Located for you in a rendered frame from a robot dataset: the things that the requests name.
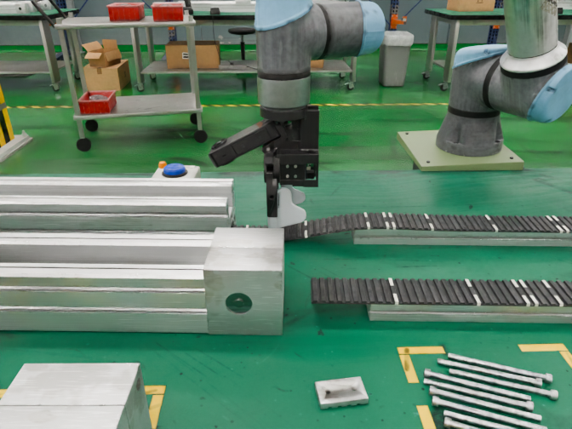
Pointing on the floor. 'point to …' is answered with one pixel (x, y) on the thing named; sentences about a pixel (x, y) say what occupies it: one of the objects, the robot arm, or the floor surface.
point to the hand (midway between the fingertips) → (272, 226)
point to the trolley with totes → (88, 111)
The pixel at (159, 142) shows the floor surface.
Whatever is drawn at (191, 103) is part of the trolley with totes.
